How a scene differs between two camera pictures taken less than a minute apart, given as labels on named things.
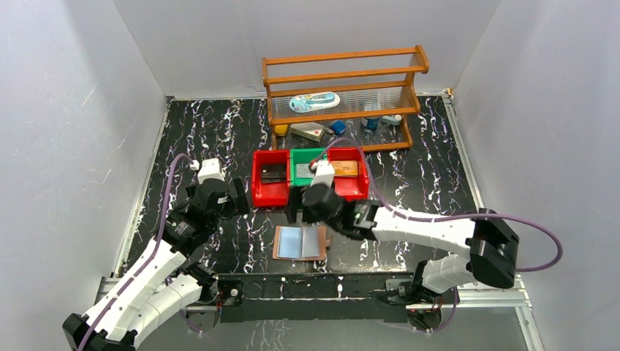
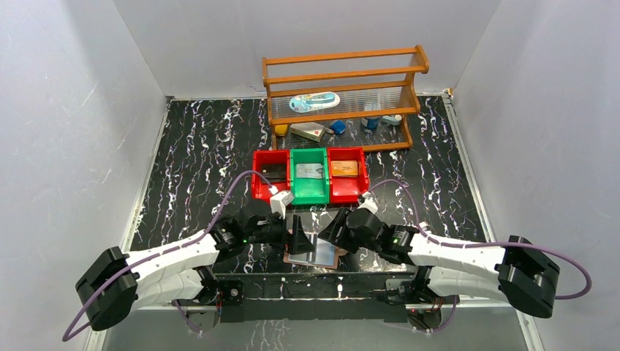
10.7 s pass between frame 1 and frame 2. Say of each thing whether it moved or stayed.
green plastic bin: stayed
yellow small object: stayed
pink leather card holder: moved
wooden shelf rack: stayed
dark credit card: stayed
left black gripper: moved
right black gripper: moved
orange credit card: stayed
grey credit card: stayed
